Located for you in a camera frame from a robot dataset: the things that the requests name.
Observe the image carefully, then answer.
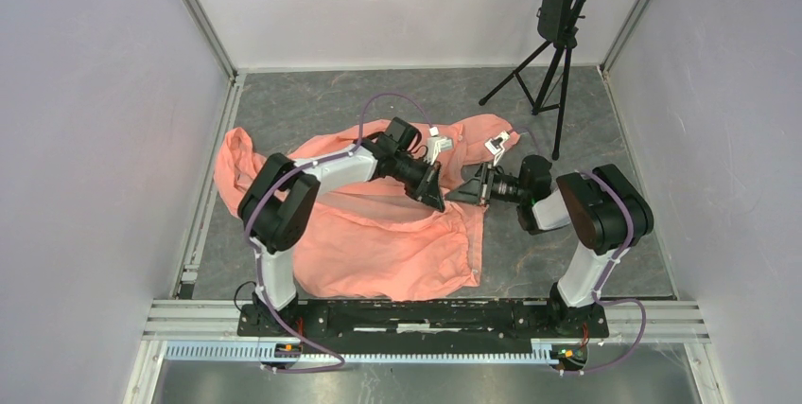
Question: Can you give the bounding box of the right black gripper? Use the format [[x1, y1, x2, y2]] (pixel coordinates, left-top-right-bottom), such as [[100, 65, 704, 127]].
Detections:
[[443, 162, 527, 207]]

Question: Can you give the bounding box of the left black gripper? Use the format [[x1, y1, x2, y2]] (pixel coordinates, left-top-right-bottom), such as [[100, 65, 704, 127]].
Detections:
[[392, 152, 445, 213]]

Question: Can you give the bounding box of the salmon pink jacket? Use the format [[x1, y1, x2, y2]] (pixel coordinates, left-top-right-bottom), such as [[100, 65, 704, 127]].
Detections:
[[214, 114, 520, 301]]

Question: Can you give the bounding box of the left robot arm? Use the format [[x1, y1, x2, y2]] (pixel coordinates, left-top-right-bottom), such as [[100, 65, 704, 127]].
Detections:
[[237, 117, 445, 336]]

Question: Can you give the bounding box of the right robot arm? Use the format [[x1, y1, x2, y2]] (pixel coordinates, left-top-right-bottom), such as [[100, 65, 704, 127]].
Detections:
[[445, 154, 654, 336]]

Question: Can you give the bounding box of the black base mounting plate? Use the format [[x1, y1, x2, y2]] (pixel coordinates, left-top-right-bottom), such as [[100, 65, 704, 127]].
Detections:
[[236, 298, 610, 355]]

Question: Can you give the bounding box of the black music stand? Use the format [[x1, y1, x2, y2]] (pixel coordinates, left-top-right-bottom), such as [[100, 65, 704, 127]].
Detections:
[[479, 0, 587, 161]]

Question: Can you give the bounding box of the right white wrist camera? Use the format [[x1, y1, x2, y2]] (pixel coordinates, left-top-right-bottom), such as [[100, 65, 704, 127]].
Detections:
[[484, 131, 511, 169]]

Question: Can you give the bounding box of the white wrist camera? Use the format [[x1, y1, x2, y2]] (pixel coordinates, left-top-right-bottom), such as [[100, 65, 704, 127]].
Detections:
[[425, 126, 454, 165], [484, 131, 511, 169]]

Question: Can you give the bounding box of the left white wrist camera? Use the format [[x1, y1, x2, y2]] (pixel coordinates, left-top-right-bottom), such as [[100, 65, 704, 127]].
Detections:
[[425, 126, 454, 165]]

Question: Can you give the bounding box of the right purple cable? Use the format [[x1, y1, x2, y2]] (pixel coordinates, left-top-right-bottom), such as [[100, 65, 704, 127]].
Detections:
[[508, 125, 648, 378]]

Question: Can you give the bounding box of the purple cable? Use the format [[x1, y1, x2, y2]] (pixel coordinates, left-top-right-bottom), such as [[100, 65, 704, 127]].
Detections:
[[242, 92, 440, 375], [508, 125, 648, 378]]

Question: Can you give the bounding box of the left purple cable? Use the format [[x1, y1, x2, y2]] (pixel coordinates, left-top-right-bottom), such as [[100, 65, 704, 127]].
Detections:
[[242, 92, 440, 375]]

